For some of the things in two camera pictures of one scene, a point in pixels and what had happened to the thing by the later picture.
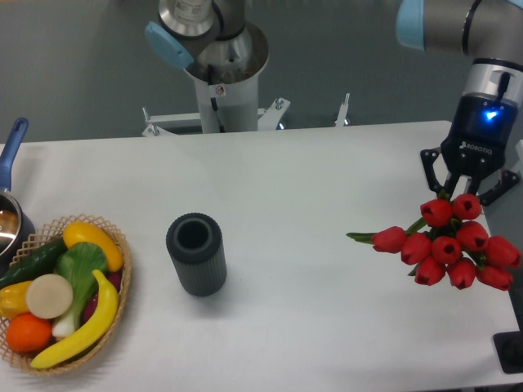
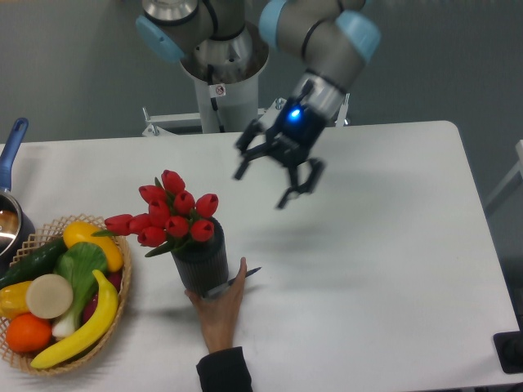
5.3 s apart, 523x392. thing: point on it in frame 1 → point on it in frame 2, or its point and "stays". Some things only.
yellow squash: (80, 232) stays
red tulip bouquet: (449, 242) → (167, 212)
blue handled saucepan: (17, 233) stays
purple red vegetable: (113, 278) stays
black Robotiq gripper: (481, 131) → (290, 140)
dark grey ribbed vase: (195, 244) stays
